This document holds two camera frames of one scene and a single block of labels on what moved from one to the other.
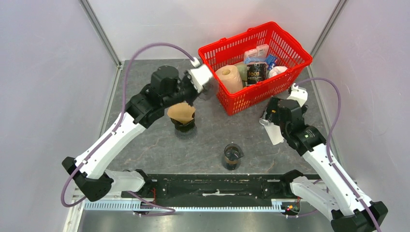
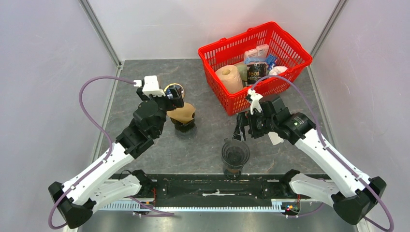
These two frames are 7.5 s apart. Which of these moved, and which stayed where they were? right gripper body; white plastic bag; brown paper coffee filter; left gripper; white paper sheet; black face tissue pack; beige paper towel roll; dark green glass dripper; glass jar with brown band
Moved: right gripper body; left gripper; glass jar with brown band
Stayed: dark green glass dripper; brown paper coffee filter; black face tissue pack; white paper sheet; beige paper towel roll; white plastic bag
